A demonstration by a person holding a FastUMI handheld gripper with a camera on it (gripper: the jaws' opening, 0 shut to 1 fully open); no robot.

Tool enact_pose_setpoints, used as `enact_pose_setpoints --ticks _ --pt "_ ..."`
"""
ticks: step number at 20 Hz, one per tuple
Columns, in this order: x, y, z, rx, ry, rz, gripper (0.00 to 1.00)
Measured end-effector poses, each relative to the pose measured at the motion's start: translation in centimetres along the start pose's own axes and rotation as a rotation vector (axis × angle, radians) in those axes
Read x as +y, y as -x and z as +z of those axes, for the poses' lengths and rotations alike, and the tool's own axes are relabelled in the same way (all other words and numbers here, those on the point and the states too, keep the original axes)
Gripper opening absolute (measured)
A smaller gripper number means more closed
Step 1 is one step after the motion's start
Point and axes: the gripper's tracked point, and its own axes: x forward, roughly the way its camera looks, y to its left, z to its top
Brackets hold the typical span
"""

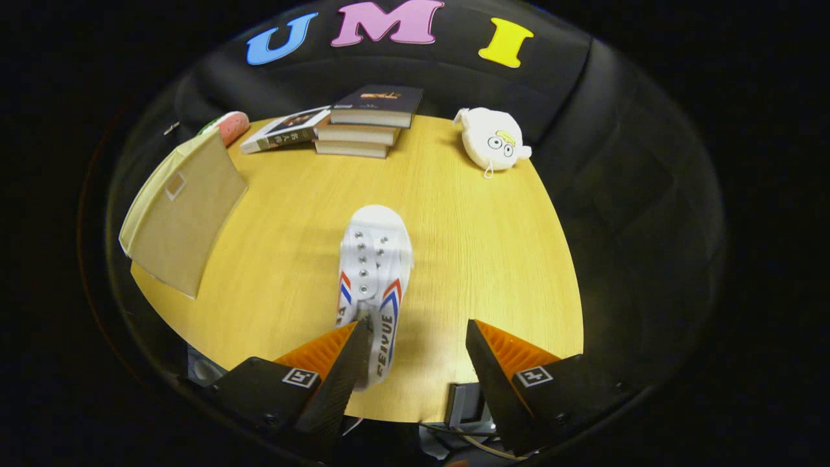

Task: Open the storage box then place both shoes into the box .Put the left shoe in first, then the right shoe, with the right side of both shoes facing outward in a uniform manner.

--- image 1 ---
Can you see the grey rectangular object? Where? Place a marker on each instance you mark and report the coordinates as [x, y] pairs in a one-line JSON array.
[[463, 403]]

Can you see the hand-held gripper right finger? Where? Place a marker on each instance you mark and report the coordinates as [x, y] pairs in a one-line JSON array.
[[496, 389]]

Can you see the white cartoon face plush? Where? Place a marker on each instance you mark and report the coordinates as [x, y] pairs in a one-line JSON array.
[[489, 139]]

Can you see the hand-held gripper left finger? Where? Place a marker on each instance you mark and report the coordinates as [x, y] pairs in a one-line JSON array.
[[337, 395]]

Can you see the white cover book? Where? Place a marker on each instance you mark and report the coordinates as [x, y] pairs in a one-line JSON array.
[[285, 130]]

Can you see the dark cover book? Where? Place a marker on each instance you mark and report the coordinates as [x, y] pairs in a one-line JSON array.
[[379, 100]]

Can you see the tan cover book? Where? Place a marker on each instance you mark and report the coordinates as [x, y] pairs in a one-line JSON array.
[[353, 149]]

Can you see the silver metal clip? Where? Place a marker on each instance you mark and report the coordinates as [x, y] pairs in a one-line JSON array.
[[171, 128]]

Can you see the watermelon slice plush toy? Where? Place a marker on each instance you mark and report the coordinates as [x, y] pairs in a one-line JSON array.
[[232, 126]]

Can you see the grey round object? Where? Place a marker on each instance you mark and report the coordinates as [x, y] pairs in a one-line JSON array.
[[206, 371]]

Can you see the white canvas shoe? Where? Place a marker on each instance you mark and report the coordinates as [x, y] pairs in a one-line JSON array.
[[376, 259]]

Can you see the beige fabric storage box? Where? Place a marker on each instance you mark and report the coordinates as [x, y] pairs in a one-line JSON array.
[[188, 220]]

